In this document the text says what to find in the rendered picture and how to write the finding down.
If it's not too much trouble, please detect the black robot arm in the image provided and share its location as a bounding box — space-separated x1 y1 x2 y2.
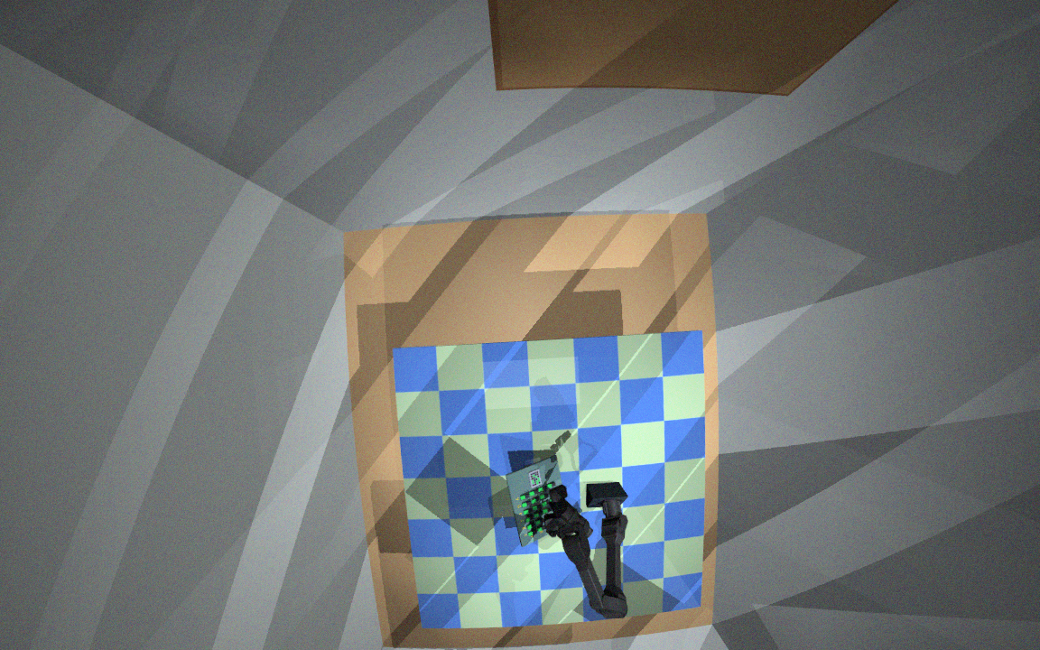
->
543 498 628 619

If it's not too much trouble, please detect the light blue switch panel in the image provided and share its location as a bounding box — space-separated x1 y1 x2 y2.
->
506 454 562 548

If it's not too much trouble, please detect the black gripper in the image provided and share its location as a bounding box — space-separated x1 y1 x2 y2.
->
548 485 568 539

